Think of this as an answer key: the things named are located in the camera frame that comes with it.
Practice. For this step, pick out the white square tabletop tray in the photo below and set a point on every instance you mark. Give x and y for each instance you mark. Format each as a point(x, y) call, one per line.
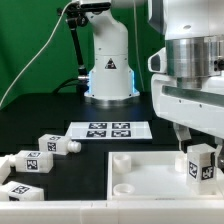
point(152, 176)

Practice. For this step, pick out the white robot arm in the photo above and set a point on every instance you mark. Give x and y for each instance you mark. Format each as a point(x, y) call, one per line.
point(188, 85)

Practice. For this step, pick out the black camera stand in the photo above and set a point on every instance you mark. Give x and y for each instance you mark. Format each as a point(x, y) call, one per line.
point(76, 16)

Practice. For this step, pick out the white marker plate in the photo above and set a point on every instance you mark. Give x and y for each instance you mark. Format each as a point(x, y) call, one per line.
point(109, 130)

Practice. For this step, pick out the white obstacle fence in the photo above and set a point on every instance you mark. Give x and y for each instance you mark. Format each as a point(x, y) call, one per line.
point(113, 212)

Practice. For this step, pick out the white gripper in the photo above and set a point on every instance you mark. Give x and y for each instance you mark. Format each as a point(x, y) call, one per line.
point(202, 110)

